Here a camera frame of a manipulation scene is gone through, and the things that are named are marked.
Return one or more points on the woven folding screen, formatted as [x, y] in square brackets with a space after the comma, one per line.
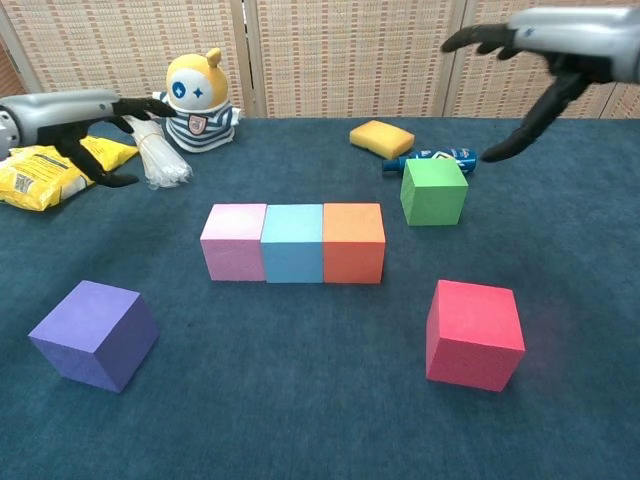
[350, 50]

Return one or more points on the orange foam cube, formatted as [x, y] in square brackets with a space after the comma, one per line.
[354, 250]

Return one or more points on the teal felt table cover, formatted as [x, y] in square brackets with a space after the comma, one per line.
[320, 415]

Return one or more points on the blue patterned bottle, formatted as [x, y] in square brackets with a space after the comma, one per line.
[466, 157]

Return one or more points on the clear plastic straw bundle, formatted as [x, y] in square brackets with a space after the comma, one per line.
[160, 160]

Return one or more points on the light blue foam cube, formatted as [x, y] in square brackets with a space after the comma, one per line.
[292, 250]

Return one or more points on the purple foam cube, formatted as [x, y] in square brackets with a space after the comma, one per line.
[90, 335]

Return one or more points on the green foam cube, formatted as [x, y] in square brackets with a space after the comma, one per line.
[435, 192]

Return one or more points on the yellow sponge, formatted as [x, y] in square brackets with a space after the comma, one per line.
[382, 137]

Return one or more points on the yellow snack bag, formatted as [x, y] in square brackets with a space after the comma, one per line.
[30, 185]

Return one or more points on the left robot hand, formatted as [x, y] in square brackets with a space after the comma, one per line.
[60, 112]

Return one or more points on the yellow striped plush toy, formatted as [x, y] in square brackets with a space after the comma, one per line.
[197, 85]

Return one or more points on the pink foam cube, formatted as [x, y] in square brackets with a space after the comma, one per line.
[232, 245]

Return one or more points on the red foam cube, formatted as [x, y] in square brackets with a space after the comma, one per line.
[475, 335]

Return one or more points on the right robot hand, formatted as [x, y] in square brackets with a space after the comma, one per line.
[580, 35]

